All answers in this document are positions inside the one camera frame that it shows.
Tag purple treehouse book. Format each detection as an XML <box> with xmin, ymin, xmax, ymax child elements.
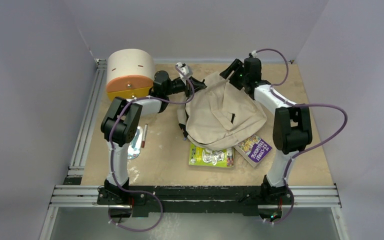
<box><xmin>234</xmin><ymin>134</ymin><xmax>273</xmax><ymax>168</ymax></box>

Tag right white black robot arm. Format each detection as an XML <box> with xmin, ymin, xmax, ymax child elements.
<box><xmin>220</xmin><ymin>56</ymin><xmax>313</xmax><ymax>204</ymax></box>

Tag aluminium frame rails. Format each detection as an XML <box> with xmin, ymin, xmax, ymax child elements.
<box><xmin>40</xmin><ymin>59</ymin><xmax>349</xmax><ymax>240</ymax></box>

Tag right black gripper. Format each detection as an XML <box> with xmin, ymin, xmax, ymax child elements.
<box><xmin>219</xmin><ymin>59</ymin><xmax>249</xmax><ymax>91</ymax></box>

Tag green illustrated book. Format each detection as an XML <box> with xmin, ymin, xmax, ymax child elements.
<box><xmin>188</xmin><ymin>143</ymin><xmax>234</xmax><ymax>168</ymax></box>

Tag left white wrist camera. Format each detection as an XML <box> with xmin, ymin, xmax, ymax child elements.
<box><xmin>175</xmin><ymin>62</ymin><xmax>193</xmax><ymax>81</ymax></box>

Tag dark red marker pen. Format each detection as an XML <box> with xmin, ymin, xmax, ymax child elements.
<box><xmin>141</xmin><ymin>124</ymin><xmax>149</xmax><ymax>148</ymax></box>

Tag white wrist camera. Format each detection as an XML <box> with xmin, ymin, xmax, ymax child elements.
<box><xmin>175</xmin><ymin>62</ymin><xmax>193</xmax><ymax>81</ymax></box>
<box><xmin>249</xmin><ymin>50</ymin><xmax>258</xmax><ymax>58</ymax></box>

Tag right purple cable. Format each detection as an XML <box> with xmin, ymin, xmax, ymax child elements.
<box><xmin>251</xmin><ymin>48</ymin><xmax>349</xmax><ymax>226</ymax></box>

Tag blister pack with blue scissors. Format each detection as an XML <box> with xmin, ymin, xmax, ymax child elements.
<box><xmin>127</xmin><ymin>126</ymin><xmax>144</xmax><ymax>160</ymax></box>

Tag beige canvas student backpack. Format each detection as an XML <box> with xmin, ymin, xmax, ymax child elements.
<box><xmin>177</xmin><ymin>72</ymin><xmax>267</xmax><ymax>150</ymax></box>

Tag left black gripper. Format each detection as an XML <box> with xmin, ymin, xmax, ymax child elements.
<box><xmin>164</xmin><ymin>76</ymin><xmax>206</xmax><ymax>99</ymax></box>

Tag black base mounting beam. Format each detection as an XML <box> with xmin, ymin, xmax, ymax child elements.
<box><xmin>96</xmin><ymin>185</ymin><xmax>294</xmax><ymax>218</ymax></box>

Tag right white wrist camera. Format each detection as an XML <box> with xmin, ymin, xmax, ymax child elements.
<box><xmin>249</xmin><ymin>50</ymin><xmax>258</xmax><ymax>58</ymax></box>

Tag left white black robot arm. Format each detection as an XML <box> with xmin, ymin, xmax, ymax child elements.
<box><xmin>97</xmin><ymin>70</ymin><xmax>207</xmax><ymax>205</ymax></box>

